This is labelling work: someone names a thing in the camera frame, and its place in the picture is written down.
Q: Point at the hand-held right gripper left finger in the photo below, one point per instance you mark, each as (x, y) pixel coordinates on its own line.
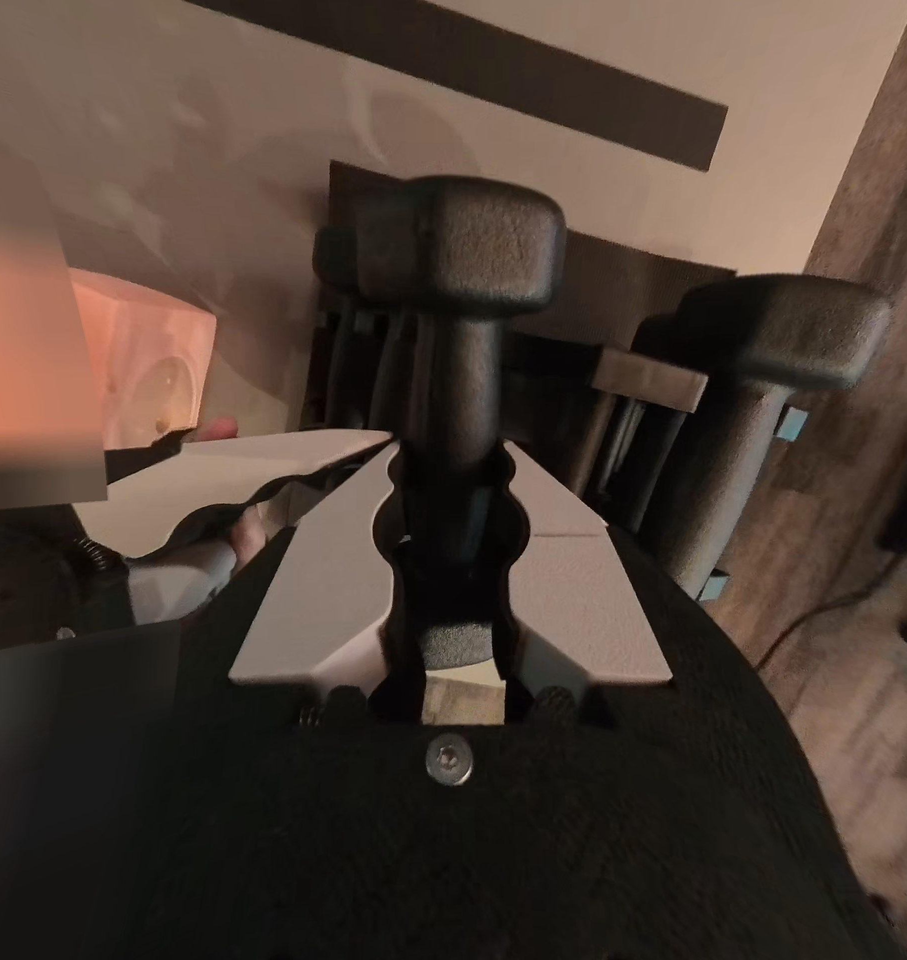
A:
(326, 585)

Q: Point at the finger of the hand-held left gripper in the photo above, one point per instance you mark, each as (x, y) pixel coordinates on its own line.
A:
(135, 454)
(236, 469)

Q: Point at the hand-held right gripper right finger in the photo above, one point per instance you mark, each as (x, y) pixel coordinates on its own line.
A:
(588, 600)

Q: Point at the black dumbbell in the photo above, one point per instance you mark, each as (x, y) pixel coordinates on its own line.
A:
(783, 330)
(461, 240)

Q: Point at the person's left hand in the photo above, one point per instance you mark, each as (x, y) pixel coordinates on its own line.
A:
(247, 536)

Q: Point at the grey rack label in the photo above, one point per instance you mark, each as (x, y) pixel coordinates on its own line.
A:
(648, 379)

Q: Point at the dark dumbbell rack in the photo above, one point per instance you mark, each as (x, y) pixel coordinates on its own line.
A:
(618, 292)

